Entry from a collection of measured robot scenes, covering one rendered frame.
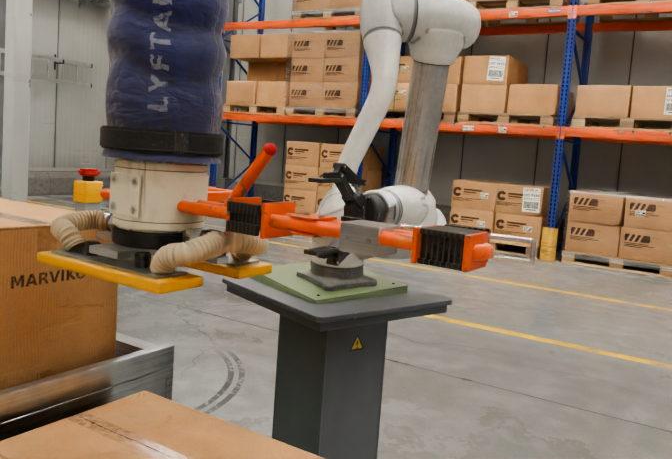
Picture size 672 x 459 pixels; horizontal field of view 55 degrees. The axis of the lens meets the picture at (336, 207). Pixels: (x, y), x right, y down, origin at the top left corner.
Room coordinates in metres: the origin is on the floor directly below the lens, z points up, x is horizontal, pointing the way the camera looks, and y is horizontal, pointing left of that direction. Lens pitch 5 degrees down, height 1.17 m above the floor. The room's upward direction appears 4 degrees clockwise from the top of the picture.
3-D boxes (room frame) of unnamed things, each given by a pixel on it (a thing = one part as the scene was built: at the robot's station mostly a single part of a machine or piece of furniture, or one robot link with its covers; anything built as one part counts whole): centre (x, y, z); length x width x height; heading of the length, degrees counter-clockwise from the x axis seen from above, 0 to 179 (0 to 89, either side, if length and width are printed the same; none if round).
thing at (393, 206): (1.40, -0.09, 1.04); 0.09 x 0.06 x 0.09; 56
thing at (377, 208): (1.34, -0.05, 1.04); 0.09 x 0.07 x 0.08; 146
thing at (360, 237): (0.98, -0.05, 1.04); 0.07 x 0.07 x 0.04; 57
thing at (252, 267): (1.31, 0.28, 0.94); 0.34 x 0.10 x 0.05; 57
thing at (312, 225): (1.23, 0.11, 1.04); 0.93 x 0.30 x 0.04; 57
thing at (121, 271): (1.15, 0.39, 0.94); 0.34 x 0.10 x 0.05; 57
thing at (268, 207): (1.10, 0.13, 1.04); 0.10 x 0.08 x 0.06; 147
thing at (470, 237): (0.90, -0.16, 1.04); 0.08 x 0.07 x 0.05; 57
